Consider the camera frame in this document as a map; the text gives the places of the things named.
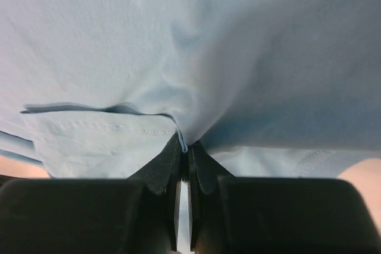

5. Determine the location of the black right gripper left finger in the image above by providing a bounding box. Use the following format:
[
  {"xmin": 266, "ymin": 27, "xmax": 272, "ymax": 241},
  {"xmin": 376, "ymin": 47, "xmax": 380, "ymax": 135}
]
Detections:
[{"xmin": 1, "ymin": 135, "xmax": 182, "ymax": 253}]

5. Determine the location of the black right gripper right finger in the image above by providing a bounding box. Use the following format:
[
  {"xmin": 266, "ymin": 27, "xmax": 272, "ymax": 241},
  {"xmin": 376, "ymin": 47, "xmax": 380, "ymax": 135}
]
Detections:
[{"xmin": 188, "ymin": 143, "xmax": 380, "ymax": 253}]

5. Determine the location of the light blue t shirt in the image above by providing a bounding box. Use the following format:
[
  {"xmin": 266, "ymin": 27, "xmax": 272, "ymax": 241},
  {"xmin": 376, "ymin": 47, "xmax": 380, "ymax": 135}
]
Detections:
[{"xmin": 1, "ymin": 0, "xmax": 380, "ymax": 177}]

